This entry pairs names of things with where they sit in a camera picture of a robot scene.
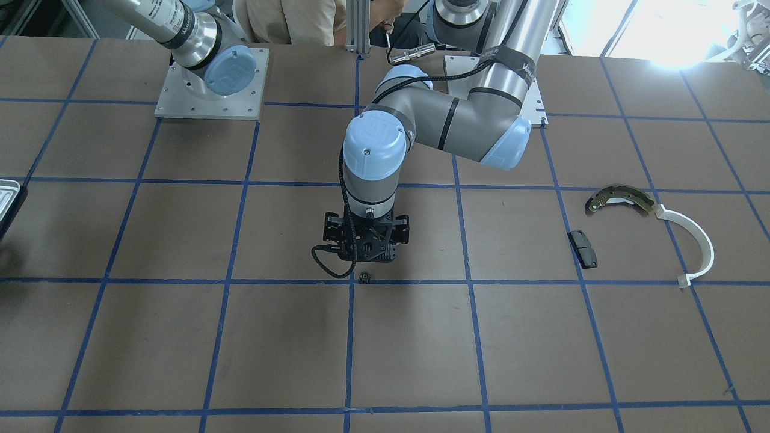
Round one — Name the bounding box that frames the aluminium frame post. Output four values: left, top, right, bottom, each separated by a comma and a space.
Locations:
344, 0, 371, 57

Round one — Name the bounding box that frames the dark grey brake pad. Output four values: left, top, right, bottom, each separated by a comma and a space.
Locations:
567, 230, 599, 269

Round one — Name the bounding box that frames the seated person beige shirt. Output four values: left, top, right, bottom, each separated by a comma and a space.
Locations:
233, 0, 407, 48

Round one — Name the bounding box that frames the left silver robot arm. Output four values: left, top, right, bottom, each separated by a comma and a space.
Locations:
312, 1, 558, 263

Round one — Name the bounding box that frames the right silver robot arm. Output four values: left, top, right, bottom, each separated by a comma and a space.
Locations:
101, 1, 257, 96

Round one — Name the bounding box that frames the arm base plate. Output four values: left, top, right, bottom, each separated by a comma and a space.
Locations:
154, 47, 270, 121
443, 55, 549, 128

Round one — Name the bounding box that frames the silver cylindrical connector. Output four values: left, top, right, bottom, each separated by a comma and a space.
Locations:
387, 42, 436, 66

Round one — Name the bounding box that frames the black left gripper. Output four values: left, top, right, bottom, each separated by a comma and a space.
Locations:
324, 209, 409, 263

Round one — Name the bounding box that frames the white curved plastic bracket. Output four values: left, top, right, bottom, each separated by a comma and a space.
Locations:
655, 204, 715, 289

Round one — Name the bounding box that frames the olive metal brake shoe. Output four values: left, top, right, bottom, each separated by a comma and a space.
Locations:
585, 184, 657, 213

